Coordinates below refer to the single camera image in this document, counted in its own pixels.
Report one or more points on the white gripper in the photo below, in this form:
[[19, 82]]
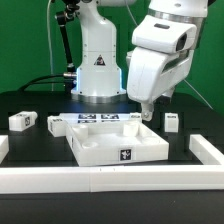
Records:
[[152, 73]]

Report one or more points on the white square table top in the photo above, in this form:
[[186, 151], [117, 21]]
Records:
[[110, 143]]

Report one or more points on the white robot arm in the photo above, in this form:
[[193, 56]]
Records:
[[164, 44]]

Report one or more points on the white sheet with markers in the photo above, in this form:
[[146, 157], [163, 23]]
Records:
[[93, 117]]

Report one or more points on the white U-shaped fence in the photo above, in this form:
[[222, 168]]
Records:
[[209, 174]]

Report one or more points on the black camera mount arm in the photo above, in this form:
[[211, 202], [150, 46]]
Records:
[[62, 18]]

